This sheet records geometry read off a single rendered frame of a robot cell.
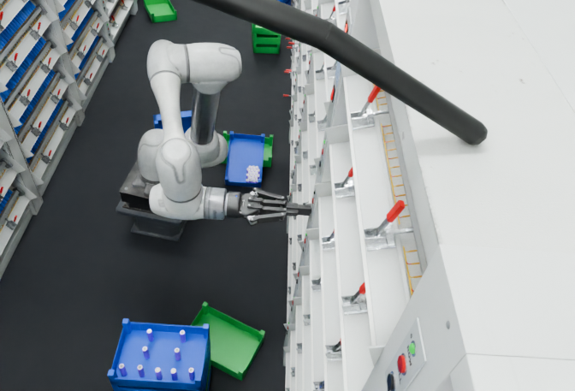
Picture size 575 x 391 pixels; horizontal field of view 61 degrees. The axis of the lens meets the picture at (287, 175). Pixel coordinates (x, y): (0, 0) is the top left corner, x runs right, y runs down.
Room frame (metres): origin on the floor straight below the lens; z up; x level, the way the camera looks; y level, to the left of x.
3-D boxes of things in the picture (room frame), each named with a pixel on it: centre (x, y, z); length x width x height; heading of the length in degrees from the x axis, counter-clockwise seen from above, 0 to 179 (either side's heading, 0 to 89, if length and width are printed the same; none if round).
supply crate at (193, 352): (0.69, 0.35, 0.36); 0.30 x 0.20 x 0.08; 94
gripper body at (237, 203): (0.89, 0.11, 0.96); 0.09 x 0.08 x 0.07; 94
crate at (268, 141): (2.11, 0.26, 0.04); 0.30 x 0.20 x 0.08; 94
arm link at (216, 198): (0.88, 0.19, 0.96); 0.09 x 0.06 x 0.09; 4
